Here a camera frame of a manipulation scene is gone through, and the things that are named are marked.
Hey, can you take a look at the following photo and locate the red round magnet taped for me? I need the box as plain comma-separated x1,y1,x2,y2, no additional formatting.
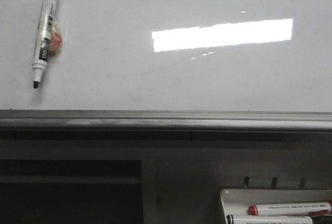
49,24,65,55

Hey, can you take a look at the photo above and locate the white black whiteboard marker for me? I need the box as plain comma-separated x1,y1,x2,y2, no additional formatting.
32,0,57,89

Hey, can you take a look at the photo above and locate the white marker tray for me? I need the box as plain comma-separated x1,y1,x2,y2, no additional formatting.
219,189,331,223

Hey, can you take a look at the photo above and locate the black capped marker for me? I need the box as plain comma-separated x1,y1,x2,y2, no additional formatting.
226,215,313,224

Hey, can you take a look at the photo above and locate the red capped marker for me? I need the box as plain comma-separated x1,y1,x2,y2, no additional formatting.
248,201,331,216

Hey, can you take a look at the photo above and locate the white whiteboard with frame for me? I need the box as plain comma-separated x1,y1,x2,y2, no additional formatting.
1,0,331,132

